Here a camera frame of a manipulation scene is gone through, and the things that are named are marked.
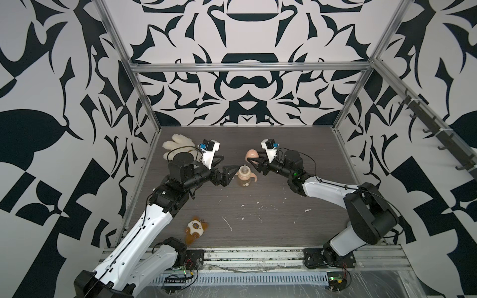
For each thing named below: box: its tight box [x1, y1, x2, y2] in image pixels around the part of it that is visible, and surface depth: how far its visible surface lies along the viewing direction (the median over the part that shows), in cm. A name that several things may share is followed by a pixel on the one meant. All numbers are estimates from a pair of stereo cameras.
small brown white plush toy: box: [184, 216, 209, 247], surface depth 81 cm
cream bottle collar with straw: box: [237, 163, 251, 181], surface depth 89 cm
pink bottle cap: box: [244, 149, 259, 163], surface depth 83 cm
